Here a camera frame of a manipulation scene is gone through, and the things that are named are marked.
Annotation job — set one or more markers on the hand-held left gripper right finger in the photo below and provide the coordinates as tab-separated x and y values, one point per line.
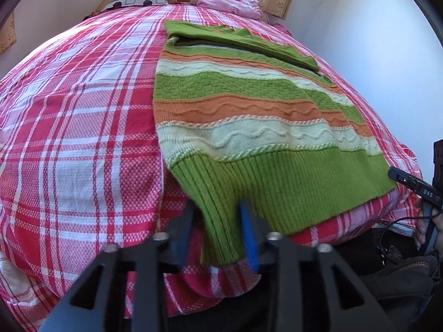
250	238

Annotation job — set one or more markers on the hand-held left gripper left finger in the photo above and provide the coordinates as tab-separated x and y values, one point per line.
181	235

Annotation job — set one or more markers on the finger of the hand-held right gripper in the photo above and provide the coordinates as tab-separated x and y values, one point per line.
412	183

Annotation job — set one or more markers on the green orange striped knit sweater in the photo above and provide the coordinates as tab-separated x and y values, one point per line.
263	117

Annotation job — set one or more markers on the person's right hand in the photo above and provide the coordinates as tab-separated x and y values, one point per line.
421	230

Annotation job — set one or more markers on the dark jacket with zipper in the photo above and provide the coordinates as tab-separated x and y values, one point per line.
401	276

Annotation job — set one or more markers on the red plaid bed sheet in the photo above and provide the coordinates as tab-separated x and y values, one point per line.
86	128

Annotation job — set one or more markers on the pink cloth beside bed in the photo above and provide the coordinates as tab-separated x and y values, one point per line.
282	27

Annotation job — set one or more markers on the pink pillow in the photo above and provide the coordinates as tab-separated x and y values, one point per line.
232	5

